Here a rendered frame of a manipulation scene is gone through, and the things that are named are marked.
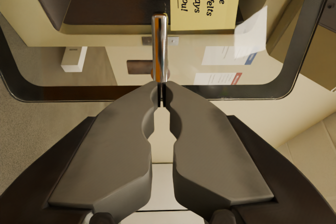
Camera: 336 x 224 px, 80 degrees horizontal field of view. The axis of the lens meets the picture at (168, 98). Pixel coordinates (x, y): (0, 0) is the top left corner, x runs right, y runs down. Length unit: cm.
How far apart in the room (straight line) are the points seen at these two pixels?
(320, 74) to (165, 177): 284
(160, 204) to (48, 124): 266
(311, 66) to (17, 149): 54
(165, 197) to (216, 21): 293
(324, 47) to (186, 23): 24
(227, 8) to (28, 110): 40
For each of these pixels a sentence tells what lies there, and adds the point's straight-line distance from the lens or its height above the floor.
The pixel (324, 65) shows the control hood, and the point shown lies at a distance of 43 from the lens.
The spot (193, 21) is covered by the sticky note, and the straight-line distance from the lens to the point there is 25.
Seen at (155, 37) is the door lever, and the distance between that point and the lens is 20.
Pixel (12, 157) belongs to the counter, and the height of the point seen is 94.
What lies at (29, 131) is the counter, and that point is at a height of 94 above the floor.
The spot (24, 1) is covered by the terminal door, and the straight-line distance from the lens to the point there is 29.
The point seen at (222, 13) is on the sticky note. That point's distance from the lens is 26.
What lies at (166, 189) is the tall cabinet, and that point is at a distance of 311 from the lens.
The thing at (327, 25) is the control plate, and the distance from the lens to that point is 39.
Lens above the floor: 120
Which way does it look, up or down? 2 degrees up
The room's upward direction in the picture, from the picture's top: 89 degrees clockwise
